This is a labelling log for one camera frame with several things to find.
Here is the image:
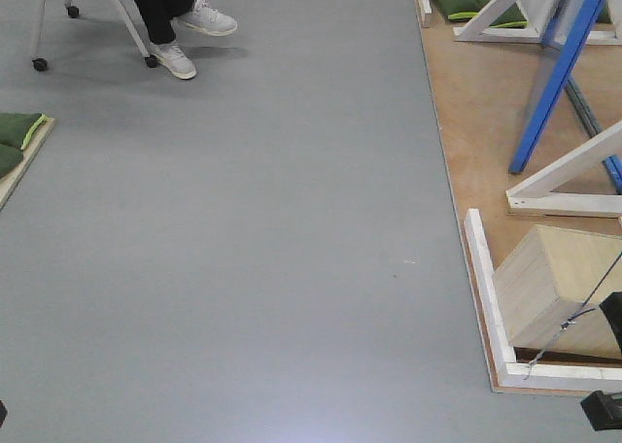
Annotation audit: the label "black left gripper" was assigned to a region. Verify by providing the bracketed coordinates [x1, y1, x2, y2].
[0, 400, 8, 426]

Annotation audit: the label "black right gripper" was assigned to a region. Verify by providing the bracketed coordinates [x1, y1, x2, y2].
[580, 391, 622, 431]

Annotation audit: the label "blue door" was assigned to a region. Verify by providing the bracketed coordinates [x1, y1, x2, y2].
[508, 0, 605, 174]

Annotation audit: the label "light wooden box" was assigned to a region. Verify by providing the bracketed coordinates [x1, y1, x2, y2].
[493, 224, 621, 359]

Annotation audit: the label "white wooden brace near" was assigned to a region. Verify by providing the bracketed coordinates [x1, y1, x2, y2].
[504, 120, 622, 218]

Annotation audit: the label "green sandbag left lower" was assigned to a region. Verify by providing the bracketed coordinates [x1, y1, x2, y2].
[0, 144, 23, 179]

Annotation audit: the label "green sandbag left upper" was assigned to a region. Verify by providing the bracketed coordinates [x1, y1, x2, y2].
[0, 113, 49, 151]

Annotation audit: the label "plywood platform base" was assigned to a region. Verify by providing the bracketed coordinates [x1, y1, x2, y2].
[423, 9, 621, 369]

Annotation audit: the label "white sneaker on floor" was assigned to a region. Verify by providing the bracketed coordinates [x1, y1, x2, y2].
[150, 41, 196, 81]

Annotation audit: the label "green sandbag far right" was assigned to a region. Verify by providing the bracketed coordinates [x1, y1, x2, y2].
[469, 0, 530, 29]

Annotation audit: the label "seated person black trousers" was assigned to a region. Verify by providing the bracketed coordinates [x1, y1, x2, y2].
[134, 0, 195, 45]

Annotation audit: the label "white sneaker raised foot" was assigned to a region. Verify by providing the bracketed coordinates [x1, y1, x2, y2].
[176, 0, 238, 37]

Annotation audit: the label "white wooden border rail near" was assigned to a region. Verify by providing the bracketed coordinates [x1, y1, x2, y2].
[463, 209, 621, 396]

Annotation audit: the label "thin steel guy wire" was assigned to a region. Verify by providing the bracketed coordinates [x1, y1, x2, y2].
[521, 251, 622, 382]

